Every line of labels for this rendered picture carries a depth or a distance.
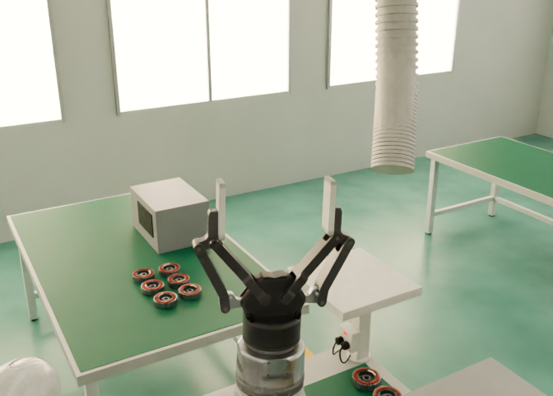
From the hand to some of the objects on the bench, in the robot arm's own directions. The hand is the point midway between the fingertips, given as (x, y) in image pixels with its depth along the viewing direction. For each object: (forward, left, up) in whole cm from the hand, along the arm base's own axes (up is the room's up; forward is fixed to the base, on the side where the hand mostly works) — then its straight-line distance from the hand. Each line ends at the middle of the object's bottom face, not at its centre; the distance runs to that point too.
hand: (276, 188), depth 77 cm
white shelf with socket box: (+92, +104, -131) cm, 191 cm away
